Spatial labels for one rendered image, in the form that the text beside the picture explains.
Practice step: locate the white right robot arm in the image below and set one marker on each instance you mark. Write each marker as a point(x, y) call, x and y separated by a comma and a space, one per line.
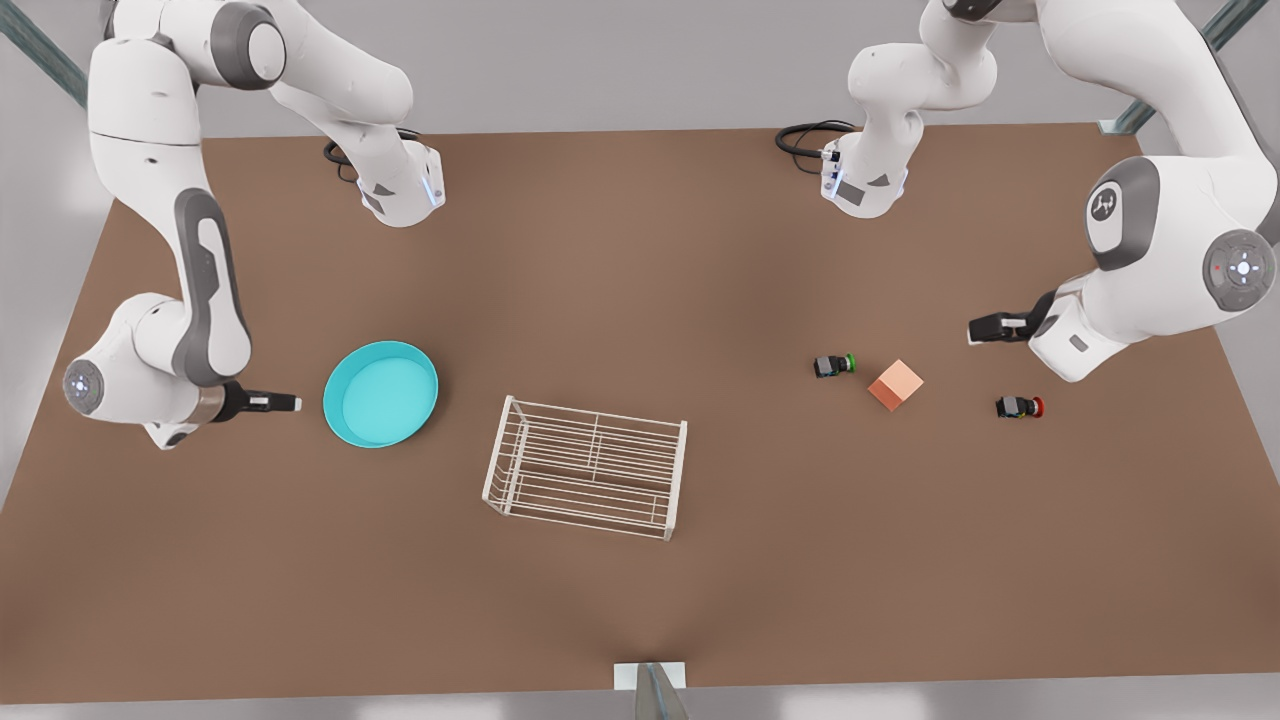
point(150, 120)

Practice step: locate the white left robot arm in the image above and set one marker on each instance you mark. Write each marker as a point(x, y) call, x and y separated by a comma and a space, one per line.
point(1150, 230)

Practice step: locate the turquoise round plate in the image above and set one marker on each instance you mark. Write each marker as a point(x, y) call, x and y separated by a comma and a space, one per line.
point(381, 393)

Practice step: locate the orange cube block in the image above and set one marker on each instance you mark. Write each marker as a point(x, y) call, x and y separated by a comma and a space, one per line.
point(895, 385)

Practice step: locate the red button switch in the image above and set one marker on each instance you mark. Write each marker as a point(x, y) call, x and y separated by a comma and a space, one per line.
point(1019, 406)

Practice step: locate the green button switch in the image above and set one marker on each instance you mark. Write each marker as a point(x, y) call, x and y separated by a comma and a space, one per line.
point(833, 365)

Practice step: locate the silver frame post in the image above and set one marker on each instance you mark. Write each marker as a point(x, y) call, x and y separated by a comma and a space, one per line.
point(40, 50)
point(655, 690)
point(1175, 70)

